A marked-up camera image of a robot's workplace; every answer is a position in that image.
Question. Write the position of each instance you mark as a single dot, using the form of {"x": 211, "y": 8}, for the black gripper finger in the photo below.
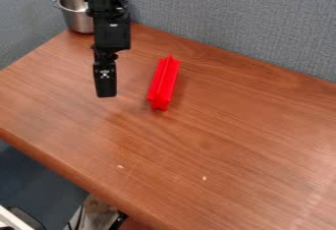
{"x": 106, "y": 76}

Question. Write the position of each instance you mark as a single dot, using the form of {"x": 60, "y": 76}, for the stainless steel pot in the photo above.
{"x": 74, "y": 10}

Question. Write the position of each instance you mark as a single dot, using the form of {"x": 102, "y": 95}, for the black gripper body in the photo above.
{"x": 111, "y": 33}

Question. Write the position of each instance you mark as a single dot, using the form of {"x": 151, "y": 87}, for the metal table leg frame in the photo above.
{"x": 96, "y": 215}

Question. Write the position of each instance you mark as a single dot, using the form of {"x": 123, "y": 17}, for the white object at corner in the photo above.
{"x": 16, "y": 219}

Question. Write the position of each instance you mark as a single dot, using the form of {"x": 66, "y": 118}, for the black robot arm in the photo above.
{"x": 106, "y": 6}

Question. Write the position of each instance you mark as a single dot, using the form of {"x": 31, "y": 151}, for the red rectangular block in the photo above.
{"x": 163, "y": 83}

